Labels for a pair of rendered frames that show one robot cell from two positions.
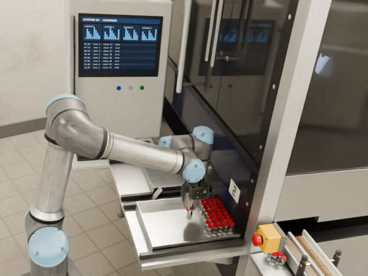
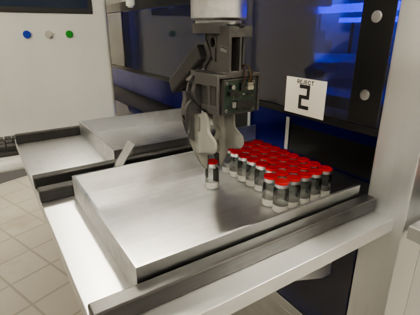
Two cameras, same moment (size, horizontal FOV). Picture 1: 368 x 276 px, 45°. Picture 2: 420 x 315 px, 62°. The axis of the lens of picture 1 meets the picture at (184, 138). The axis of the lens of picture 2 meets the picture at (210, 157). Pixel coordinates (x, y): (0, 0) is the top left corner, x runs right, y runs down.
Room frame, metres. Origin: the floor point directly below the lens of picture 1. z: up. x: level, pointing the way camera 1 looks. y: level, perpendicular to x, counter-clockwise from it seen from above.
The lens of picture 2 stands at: (0.89, 0.04, 1.13)
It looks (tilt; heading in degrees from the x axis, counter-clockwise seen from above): 20 degrees down; 349
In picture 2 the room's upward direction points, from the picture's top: straight up
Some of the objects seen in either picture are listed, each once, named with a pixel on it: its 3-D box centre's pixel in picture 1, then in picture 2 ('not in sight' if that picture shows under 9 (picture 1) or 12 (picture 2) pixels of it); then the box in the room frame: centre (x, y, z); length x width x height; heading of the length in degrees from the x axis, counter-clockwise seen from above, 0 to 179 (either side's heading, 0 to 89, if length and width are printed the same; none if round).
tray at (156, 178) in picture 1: (182, 171); (165, 130); (1.70, -0.01, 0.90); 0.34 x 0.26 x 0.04; 112
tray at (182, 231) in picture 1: (186, 221); (211, 190); (1.35, -0.05, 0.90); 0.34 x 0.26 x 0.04; 112
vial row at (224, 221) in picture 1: (218, 216); (277, 168); (1.40, -0.17, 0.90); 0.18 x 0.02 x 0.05; 22
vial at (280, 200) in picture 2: (209, 231); (280, 195); (1.30, -0.14, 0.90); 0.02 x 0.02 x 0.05
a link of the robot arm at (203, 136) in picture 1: (201, 143); not in sight; (1.38, -0.06, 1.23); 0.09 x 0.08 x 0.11; 115
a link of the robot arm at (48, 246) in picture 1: (48, 253); not in sight; (1.03, 0.38, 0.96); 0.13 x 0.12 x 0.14; 25
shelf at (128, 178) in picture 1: (178, 200); (173, 169); (1.52, -0.01, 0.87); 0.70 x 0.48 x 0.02; 22
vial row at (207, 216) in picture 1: (207, 217); (257, 174); (1.38, -0.13, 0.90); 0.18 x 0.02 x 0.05; 22
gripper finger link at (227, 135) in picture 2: (198, 202); (230, 139); (1.39, -0.09, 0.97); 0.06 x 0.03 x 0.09; 21
